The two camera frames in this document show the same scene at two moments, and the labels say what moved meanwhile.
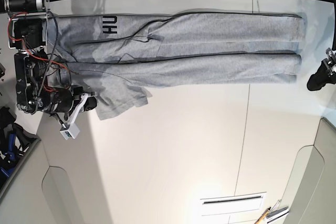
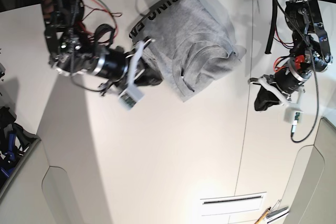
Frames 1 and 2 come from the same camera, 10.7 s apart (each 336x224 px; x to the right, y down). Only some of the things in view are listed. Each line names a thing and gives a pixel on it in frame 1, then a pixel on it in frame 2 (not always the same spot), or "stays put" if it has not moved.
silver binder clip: x=275 y=209 stays put
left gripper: x=64 y=100 -> x=117 y=68
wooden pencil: x=258 y=221 stays put
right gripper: x=326 y=74 -> x=286 y=85
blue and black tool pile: x=15 y=140 stays put
